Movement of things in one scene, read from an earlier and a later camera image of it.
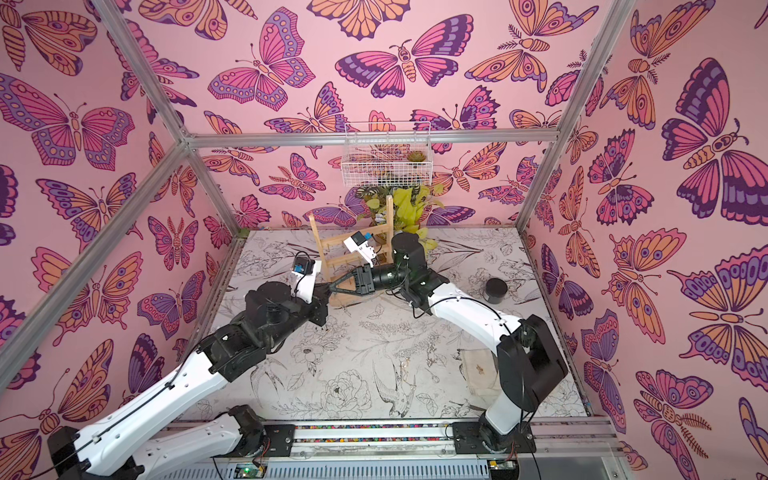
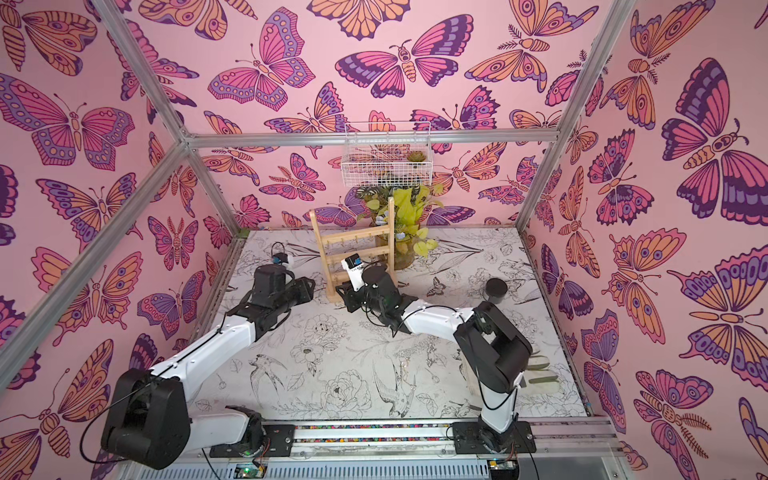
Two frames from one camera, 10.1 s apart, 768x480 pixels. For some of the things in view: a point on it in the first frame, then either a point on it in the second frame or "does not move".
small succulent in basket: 416,156 does not move
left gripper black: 319,303 → 301,284
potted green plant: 409,205 does not move
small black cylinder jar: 495,289 does not move
